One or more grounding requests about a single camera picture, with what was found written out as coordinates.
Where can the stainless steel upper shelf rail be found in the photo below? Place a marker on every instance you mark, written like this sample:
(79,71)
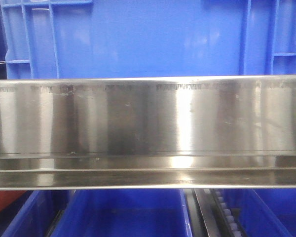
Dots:
(175,132)

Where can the empty blue bin front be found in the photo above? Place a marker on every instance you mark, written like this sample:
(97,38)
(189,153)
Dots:
(125,213)

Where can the large blue bin upper shelf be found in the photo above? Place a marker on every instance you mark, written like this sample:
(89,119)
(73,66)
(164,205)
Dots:
(62,39)

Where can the blue bin far right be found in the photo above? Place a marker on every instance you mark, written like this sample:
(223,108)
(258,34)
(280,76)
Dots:
(263,212)

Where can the blue bin with red bag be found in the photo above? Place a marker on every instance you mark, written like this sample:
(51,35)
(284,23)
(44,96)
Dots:
(36,216)

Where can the roller track rail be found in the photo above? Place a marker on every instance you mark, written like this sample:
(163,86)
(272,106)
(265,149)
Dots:
(210,216)

